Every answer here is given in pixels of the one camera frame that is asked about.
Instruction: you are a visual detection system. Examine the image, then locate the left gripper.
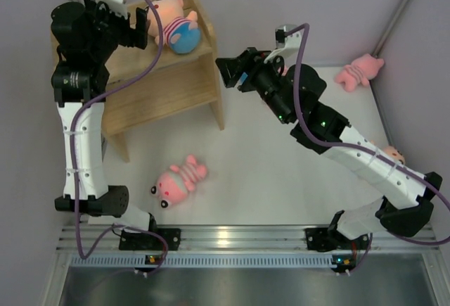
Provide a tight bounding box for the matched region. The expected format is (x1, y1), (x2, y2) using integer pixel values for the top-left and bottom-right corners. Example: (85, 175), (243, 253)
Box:
(81, 0), (149, 64)

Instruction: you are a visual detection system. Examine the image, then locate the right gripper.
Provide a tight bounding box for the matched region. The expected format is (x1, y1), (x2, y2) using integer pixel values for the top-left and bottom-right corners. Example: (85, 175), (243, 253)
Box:
(216, 48), (293, 125)

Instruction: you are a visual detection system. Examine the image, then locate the boy plush doll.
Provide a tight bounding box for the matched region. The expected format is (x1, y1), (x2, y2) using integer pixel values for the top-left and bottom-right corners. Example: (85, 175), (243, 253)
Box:
(376, 146), (406, 166)
(153, 0), (201, 54)

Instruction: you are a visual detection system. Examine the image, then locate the pink frog plush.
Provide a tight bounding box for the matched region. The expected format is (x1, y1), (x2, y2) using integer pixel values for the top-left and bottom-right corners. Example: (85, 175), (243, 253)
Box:
(277, 65), (288, 77)
(150, 154), (208, 209)
(334, 53), (385, 92)

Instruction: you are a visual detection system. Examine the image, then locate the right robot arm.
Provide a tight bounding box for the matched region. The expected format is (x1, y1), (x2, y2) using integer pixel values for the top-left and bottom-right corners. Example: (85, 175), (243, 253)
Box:
(215, 47), (442, 248)

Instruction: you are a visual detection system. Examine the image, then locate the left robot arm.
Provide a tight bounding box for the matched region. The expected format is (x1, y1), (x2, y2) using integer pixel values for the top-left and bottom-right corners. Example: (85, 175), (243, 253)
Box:
(51, 0), (159, 249)

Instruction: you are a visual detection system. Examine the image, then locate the wooden two-tier shelf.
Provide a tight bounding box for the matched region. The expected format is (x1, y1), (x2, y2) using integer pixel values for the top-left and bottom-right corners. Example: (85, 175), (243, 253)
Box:
(52, 0), (224, 162)

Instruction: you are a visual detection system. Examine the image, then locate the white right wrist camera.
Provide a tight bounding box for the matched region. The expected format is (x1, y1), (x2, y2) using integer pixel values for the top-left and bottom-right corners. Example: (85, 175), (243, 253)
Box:
(264, 24), (305, 63)

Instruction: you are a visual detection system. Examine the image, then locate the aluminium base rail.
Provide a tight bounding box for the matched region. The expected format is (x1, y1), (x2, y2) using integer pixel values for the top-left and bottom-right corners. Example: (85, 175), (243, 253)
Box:
(56, 224), (437, 273)

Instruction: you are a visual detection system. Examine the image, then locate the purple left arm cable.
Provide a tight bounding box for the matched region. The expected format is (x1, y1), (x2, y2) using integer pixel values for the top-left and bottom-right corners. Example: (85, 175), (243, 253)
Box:
(72, 0), (169, 274)

